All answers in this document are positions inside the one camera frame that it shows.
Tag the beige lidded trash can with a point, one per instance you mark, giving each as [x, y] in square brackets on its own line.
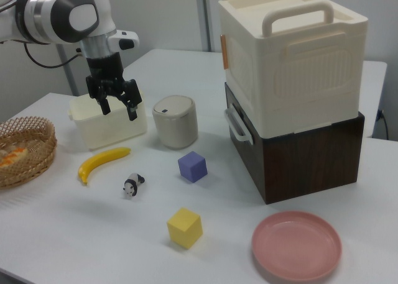
[175, 125]

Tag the grey metal frame post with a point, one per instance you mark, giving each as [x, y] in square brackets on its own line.
[209, 16]

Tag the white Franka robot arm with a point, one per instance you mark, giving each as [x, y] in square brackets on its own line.
[46, 13]

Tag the toy bread with orange stripes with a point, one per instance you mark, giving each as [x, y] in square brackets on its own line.
[14, 156]

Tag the yellow cube block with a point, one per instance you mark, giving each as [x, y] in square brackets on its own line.
[183, 229]

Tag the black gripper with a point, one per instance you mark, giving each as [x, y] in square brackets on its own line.
[104, 68]

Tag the dark wood drawer cabinet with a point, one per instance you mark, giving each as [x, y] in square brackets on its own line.
[311, 163]

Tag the pink plastic plate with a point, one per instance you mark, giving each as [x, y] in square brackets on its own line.
[295, 246]

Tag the cream plastic storage box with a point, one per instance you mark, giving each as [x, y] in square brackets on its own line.
[295, 72]

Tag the purple cube block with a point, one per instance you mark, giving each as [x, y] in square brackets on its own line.
[191, 167]

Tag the copper latch on storage box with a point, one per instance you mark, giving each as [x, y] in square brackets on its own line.
[224, 52]

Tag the small panda figurine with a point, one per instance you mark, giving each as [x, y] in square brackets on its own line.
[133, 184]

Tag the woven wicker basket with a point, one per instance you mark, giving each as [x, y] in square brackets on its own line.
[34, 159]

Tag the cream open plastic bin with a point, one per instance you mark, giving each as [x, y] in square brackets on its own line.
[109, 131]

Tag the yellow toy banana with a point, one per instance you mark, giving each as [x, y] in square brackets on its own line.
[99, 160]

